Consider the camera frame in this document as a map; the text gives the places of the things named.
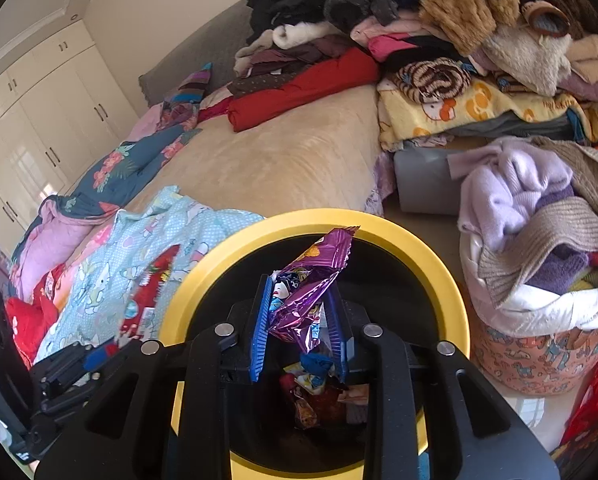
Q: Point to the lilac sweater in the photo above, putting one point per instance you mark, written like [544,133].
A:
[519,175]

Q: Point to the brown patterned knit sleeve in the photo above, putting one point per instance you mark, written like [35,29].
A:
[529,7]

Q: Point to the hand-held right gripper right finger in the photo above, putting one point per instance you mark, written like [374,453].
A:
[340,340]

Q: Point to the grey folded blanket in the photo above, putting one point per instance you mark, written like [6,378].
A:
[519,125]

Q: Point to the white quilted garment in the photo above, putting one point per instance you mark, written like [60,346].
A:
[544,310]

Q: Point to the peach towel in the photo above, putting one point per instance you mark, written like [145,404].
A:
[594,57]

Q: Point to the orange snack wrapper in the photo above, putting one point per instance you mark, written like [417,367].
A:
[306,410]

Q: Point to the dark red cloth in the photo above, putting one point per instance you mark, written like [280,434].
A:
[216,109]

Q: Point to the grey storage box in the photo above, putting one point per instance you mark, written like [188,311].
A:
[424,180]

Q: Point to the lilac floral bed sheet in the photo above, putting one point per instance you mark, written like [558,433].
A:
[381,185]

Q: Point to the red snack packet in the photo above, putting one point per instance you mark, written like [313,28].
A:
[149,290]

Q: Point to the pink cartoon blanket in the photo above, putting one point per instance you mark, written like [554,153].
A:
[96,240]

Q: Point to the yellow and white wrapper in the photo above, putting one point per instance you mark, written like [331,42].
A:
[309,384]

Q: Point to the purple knit garment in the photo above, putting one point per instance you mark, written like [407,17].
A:
[559,275]

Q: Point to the red folded garment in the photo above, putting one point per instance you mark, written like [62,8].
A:
[309,90]

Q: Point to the mauve garment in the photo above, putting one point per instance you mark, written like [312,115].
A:
[594,90]

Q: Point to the tan fuzzy garment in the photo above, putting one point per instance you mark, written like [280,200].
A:
[459,10]

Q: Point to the blue plastic piece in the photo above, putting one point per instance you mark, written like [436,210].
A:
[315,364]

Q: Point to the dark purple dotted garment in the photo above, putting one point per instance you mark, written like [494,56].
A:
[319,50]

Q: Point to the bed with beige cover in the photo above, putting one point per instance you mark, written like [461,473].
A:
[289,160]

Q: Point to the cream wardrobe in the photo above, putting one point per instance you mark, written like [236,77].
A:
[54,110]

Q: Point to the red floral garment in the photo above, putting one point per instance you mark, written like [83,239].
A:
[29,320]

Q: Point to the purple snack wrapper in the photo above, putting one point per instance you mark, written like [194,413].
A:
[309,285]

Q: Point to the blue floral quilt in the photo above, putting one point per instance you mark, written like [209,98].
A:
[119,170]

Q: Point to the grey padded headboard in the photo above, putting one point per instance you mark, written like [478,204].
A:
[204,45]

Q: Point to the light blue cartoon blanket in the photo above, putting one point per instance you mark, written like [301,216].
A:
[129,240]

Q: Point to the cream fleece garment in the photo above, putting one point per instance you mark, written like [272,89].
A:
[524,55]

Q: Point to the brown striped garment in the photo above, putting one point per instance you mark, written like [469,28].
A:
[436,80]

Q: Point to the yellow rimmed black trash bin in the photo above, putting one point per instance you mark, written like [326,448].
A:
[404,240]

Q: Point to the red printed bag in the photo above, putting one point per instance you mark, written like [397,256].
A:
[594,400]

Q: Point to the striped pillow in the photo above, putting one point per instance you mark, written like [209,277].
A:
[191,87]

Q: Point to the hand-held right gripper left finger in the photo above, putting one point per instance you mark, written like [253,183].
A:
[260,330]

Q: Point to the yellow cartoon blanket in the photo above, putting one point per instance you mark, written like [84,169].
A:
[494,105]

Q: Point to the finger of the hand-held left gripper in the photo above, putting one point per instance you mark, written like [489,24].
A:
[101,356]
[69,394]

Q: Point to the pink cartoon laundry basket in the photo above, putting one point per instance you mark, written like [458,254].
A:
[539,360]

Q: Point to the white fleece garment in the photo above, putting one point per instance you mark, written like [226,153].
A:
[294,35]

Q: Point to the pink garment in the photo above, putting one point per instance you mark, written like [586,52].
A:
[394,45]

